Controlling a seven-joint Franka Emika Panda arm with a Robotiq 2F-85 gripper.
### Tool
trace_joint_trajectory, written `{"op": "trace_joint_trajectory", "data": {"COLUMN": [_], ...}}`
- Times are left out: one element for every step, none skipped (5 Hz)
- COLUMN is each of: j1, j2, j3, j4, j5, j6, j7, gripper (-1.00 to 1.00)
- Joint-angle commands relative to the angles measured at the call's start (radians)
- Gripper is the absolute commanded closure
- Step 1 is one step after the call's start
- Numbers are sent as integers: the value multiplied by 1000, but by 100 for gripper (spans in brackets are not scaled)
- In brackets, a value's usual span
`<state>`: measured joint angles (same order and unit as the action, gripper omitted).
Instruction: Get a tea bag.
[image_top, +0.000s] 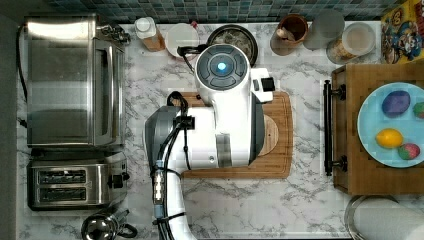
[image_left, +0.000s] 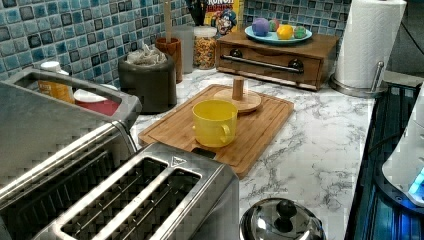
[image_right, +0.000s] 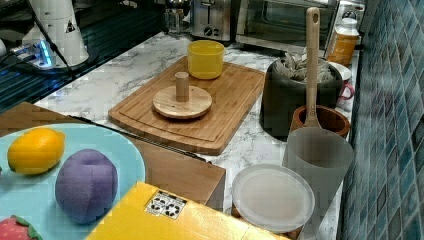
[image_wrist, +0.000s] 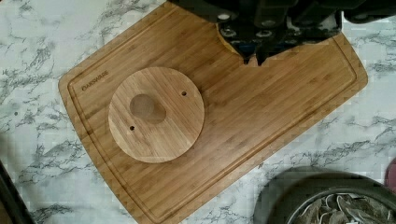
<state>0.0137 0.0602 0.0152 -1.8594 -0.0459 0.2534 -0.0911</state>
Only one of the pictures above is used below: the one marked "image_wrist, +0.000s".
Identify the round wooden jar lid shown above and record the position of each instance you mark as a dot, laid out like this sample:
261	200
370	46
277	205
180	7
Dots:
156	114

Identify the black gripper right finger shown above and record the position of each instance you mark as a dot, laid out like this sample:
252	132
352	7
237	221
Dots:
292	34

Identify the grey jar of tea bags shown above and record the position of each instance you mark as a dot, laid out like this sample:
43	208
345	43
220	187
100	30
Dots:
312	195

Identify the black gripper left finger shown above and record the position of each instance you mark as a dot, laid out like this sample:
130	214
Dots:
239	34

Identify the bamboo cutting board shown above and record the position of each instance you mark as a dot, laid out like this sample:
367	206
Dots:
251	111

